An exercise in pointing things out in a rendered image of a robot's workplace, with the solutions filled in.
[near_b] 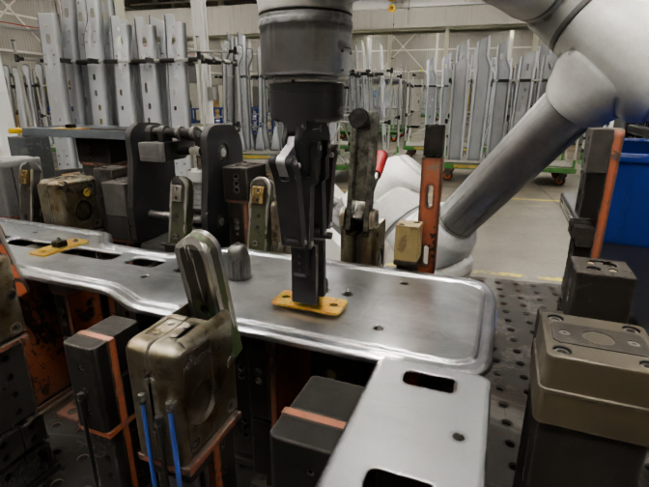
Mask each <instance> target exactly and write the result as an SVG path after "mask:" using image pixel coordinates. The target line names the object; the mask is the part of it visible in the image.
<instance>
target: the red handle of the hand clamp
mask: <svg viewBox="0 0 649 487"><path fill-rule="evenodd" d="M387 158H388V154H387V152H386V151H384V150H378V154H377V167H376V179H375V189H376V186H377V183H378V180H379V179H380V178H381V174H382V171H383V168H384V166H385V164H386V161H387ZM364 208H365V202H361V201H358V204H357V207H356V209H355V212H354V214H353V215H352V220H353V222H354V223H358V224H362V223H363V221H364Z"/></svg>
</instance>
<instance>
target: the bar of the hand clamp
mask: <svg viewBox="0 0 649 487"><path fill-rule="evenodd" d="M380 115H381V114H380V112H379V111H366V110H365V109H363V108H356V109H355V110H353V111H352V113H351V114H350V117H349V122H350V125H351V126H352V136H351V150H350V166H349V180H348V196H347V210H346V225H345V229H347V230H350V229H353V228H354V222H353V220H352V215H353V214H354V212H355V201H361V202H365V208H364V221H363V231H365V232H368V231H369V214H370V212H371V210H373V206H374V193H375V179H376V167H377V154H378V141H379V128H380Z"/></svg>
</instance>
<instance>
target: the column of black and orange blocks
mask: <svg viewBox="0 0 649 487"><path fill-rule="evenodd" d="M624 138H625V130H624V129H620V128H588V129H587V133H586V139H585V145H584V150H583V156H582V162H581V168H582V170H581V175H580V181H579V186H578V197H577V202H576V207H575V212H576V214H577V216H578V218H570V221H569V227H568V232H569V234H570V236H571V239H570V244H569V250H568V257H567V261H566V267H565V272H564V275H563V277H562V283H561V288H560V294H561V298H558V303H557V308H556V310H558V311H562V306H561V303H562V299H563V293H564V288H565V282H566V277H567V271H568V266H569V261H570V257H571V256H577V257H586V258H596V259H600V257H601V252H602V247H603V242H604V238H605V233H606V229H607V220H608V215H609V210H610V205H611V200H612V195H613V191H614V186H615V181H616V176H617V171H618V167H619V162H620V158H621V153H622V148H623V143H624ZM580 218H591V220H590V219H580Z"/></svg>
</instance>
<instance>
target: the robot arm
mask: <svg viewBox="0 0 649 487"><path fill-rule="evenodd" d="M356 1H359V0H257V4H258V12H259V22H258V25H259V30H260V48H261V70H262V74H263V76H267V77H275V83H270V84H269V85H268V86H269V111H270V118H271V119H272V120H273V121H275V122H282V123H283V125H284V128H283V135H282V141H281V143H282V148H283V150H282V152H281V153H280V155H271V156H269V159H268V165H269V168H270V170H271V173H272V176H273V179H274V187H275V195H276V204H277V212H278V219H279V227H280V236H281V243H282V245H285V246H290V247H291V250H292V301H293V302H299V303H305V304H311V305H316V304H317V303H318V302H319V297H324V296H325V295H326V262H325V239H328V240H331V239H332V236H333V233H331V232H326V229H331V227H332V228H333V229H334V230H335V231H336V232H337V233H338V234H339V235H340V236H341V226H340V225H339V214H340V210H341V208H342V207H347V196H348V192H346V193H345V194H344V195H343V196H342V197H341V198H340V199H338V198H337V197H335V196H334V185H335V169H336V161H337V157H338V152H339V147H338V145H337V144H331V143H330V133H329V128H328V122H338V121H341V120H342V119H343V117H344V83H338V77H346V76H349V75H350V74H351V73H352V29H353V22H352V16H353V2H356ZM482 1H483V2H485V3H487V4H489V5H492V6H494V7H496V8H498V9H499V10H501V11H503V12H505V13H506V14H508V15H510V16H511V17H513V18H515V19H519V20H521V21H524V22H526V23H527V26H528V28H529V29H530V30H531V31H532V32H534V33H535V34H536V35H537V36H538V37H539V38H540V39H541V41H542V42H543V43H544V44H545V45H546V46H547V47H548V48H549V49H550V50H551V51H552V52H553V53H554V54H555V55H556V56H557V57H558V60H557V61H556V63H555V65H554V68H553V70H552V73H551V75H550V78H549V80H548V84H547V88H546V93H545V94H544V95H543V96H542V97H540V98H539V99H538V101H537V102H536V103H535V104H534V105H533V106H532V107H531V108H530V109H529V110H528V112H527V113H526V114H525V115H524V116H523V117H522V118H521V119H520V120H519V121H518V123H517V124H516V125H515V126H514V127H513V128H512V129H511V130H510V131H509V132H508V133H507V135H506V136H505V137H504V138H503V139H502V140H501V141H500V142H499V143H498V144H497V146H496V147H495V148H494V149H493V150H492V151H491V152H490V153H489V154H488V155H487V157H486V158H485V159H484V160H483V161H482V162H481V163H480V164H479V165H478V166H477V168H476V169H475V170H474V171H473V172H472V173H471V174H470V175H469V176H468V177H467V178H466V180H465V181H464V182H463V183H462V184H461V185H460V186H459V187H458V188H457V189H456V191H455V192H454V193H453V194H452V195H451V196H450V197H449V198H448V199H447V200H446V202H440V213H439V226H438V237H437V259H436V271H435V273H436V274H443V275H451V276H458V277H465V278H469V277H470V275H471V272H472V270H473V258H472V256H471V255H470V253H471V251H472V249H473V248H474V246H475V245H476V242H477V229H478V228H479V227H480V226H481V225H483V224H484V223H485V222H486V221H487V220H488V219H489V218H490V217H491V216H493V215H494V214H495V213H496V212H497V211H498V210H499V209H500V208H501V207H503V206H504V205H505V204H506V203H507V202H508V201H509V200H510V199H511V198H512V197H514V196H515V195H516V194H517V193H518V192H519V191H520V190H521V189H522V188H523V187H525V186H526V185H527V184H528V183H529V182H530V181H532V180H533V179H534V178H535V177H537V176H538V175H539V174H540V173H541V172H542V171H543V170H544V169H545V168H547V167H548V166H549V165H550V164H551V163H552V162H553V161H554V160H555V159H556V158H558V157H559V156H560V155H561V154H562V153H563V152H564V151H565V150H567V149H568V148H569V147H570V146H571V145H572V144H573V143H574V142H575V141H576V140H578V139H579V138H580V137H581V136H582V135H583V134H584V133H585V132H586V131H587V129H588V128H597V127H601V126H604V125H606V124H608V123H610V122H612V121H614V120H616V119H618V118H620V119H621V120H622V121H624V122H626V123H634V124H641V123H645V122H649V0H482ZM420 181H421V165H420V164H419V163H418V162H416V161H415V160H414V159H413V158H411V157H410V156H408V155H400V156H395V157H391V158H388V159H387V161H386V164H385V166H384V168H383V171H382V174H381V178H380V179H379V180H378V183H377V186H376V189H375V193H374V206H373V209H375V210H379V218H384V219H385V240H386V241H387V242H388V244H389V246H390V248H391V249H392V251H393V252H394V242H395V225H396V224H397V223H398V222H399V221H400V219H405V220H415V221H418V210H419V195H420Z"/></svg>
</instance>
